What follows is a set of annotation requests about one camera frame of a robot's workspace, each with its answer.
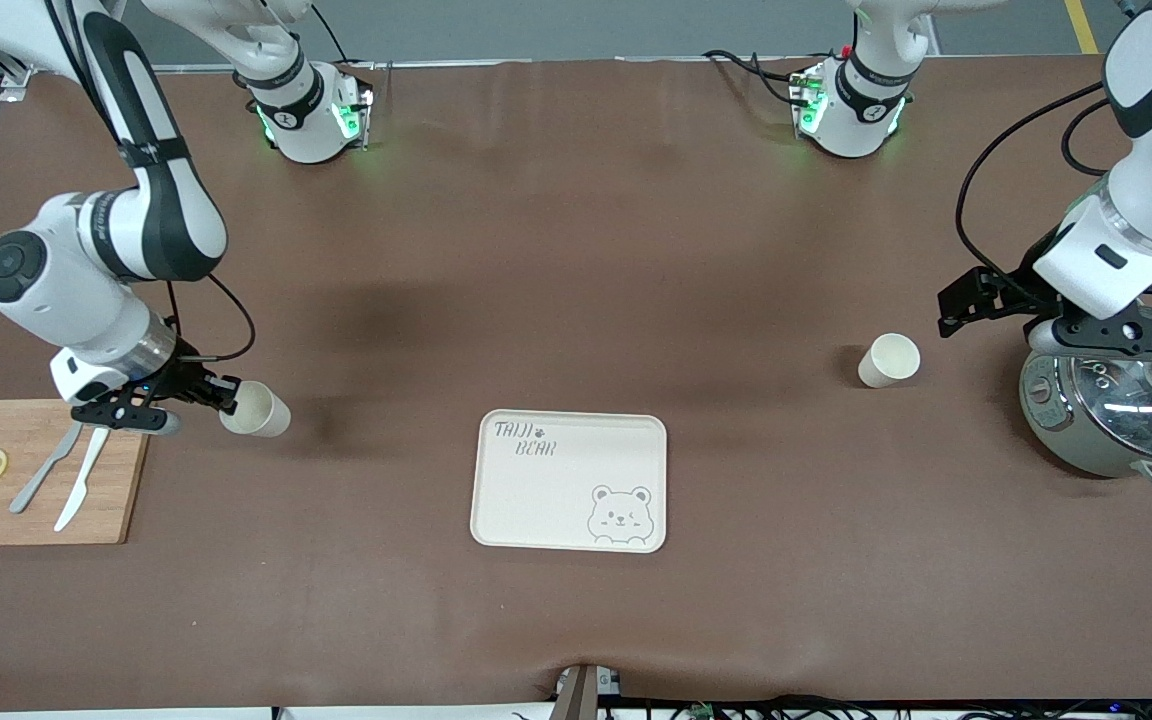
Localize white plastic cup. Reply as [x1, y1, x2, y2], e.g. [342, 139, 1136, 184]
[857, 333, 922, 389]
[219, 380, 292, 439]

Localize white plastic knife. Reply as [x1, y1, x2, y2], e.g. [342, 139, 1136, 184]
[53, 428, 109, 533]

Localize wooden cutting board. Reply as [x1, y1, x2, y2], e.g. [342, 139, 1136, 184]
[0, 398, 157, 547]

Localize grey plastic knife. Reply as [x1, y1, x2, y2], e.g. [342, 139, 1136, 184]
[9, 425, 83, 515]

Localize glass pot lid with knob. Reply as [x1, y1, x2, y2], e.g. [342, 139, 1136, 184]
[1069, 350, 1152, 463]

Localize pale green electric cooking pot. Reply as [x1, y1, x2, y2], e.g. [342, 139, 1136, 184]
[1019, 340, 1152, 490]

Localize cream tray with bear print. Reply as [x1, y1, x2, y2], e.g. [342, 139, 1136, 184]
[469, 408, 668, 554]

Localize brown table mat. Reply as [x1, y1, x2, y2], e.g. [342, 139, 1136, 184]
[0, 55, 1152, 713]

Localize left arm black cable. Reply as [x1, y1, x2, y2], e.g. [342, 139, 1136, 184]
[954, 80, 1132, 286]

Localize left arm base black cables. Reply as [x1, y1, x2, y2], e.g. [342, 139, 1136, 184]
[702, 47, 803, 107]

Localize right arm base black cable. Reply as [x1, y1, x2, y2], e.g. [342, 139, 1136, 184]
[309, 3, 353, 65]

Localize metal clamp bracket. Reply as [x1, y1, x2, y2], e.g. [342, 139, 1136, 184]
[551, 663, 627, 720]

